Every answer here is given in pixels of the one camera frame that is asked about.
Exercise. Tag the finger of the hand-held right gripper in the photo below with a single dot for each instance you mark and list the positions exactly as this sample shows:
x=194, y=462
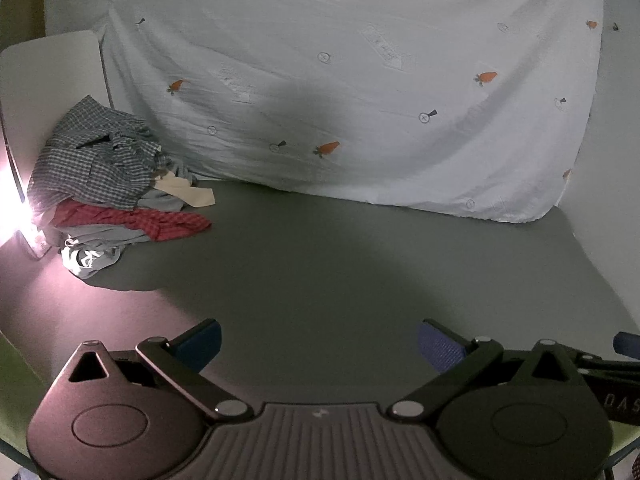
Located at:
x=627, y=342

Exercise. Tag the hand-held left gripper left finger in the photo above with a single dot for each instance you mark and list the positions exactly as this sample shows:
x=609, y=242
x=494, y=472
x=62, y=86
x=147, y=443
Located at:
x=202, y=345

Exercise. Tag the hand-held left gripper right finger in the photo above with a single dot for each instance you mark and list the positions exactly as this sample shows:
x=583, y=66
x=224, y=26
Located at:
x=440, y=345

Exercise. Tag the blue checked shirt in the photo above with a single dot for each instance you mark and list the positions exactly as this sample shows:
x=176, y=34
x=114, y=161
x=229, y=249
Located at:
x=85, y=160

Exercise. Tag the pile of mixed clothes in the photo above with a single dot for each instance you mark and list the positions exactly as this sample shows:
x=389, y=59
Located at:
x=160, y=202

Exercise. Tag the red checked garment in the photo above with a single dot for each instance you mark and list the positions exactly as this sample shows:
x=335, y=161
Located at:
x=160, y=225

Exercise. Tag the light grey garment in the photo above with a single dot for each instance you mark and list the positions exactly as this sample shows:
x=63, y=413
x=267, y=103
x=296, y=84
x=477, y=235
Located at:
x=95, y=255

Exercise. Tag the cream cloth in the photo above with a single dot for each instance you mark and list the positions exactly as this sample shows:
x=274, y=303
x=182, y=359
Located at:
x=187, y=192

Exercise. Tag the bright lamp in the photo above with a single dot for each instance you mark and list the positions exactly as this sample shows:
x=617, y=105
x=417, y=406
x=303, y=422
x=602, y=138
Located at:
x=12, y=210

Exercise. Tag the white carrot print sheet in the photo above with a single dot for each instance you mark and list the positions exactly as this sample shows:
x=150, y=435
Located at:
x=350, y=85

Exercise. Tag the white board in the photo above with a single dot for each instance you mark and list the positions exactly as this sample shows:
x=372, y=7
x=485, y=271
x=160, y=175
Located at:
x=45, y=80

